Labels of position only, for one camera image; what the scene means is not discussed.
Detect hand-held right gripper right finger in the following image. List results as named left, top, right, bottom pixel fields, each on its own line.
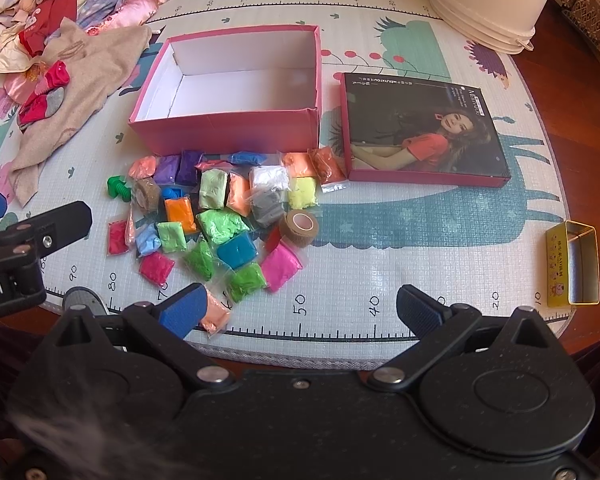
left=369, top=284, right=563, bottom=391

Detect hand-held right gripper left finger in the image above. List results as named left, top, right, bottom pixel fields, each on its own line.
left=44, top=283, right=233, bottom=391

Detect printed play mat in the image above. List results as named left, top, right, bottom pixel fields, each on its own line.
left=0, top=0, right=572, bottom=361

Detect green toy bolt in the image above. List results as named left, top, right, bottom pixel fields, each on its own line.
left=107, top=175, right=139, bottom=204

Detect pile of colourful clay packets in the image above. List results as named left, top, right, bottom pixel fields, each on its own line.
left=107, top=147, right=348, bottom=338

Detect brown tape roll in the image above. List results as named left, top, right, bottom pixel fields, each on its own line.
left=279, top=210, right=320, bottom=249
left=132, top=177, right=162, bottom=213

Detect pink and grey socks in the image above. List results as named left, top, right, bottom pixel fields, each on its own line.
left=19, top=60, right=72, bottom=126

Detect beige cloth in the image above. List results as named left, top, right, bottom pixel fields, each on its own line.
left=7, top=17, right=153, bottom=207

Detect yellow tin box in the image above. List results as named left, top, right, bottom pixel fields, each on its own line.
left=545, top=220, right=600, bottom=306

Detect pink box lid with photo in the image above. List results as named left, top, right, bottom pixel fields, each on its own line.
left=341, top=72, right=512, bottom=188

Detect pink cardboard box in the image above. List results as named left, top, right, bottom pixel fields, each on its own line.
left=128, top=24, right=323, bottom=155

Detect white plastic bucket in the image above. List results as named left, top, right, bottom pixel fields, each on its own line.
left=428, top=0, right=536, bottom=54

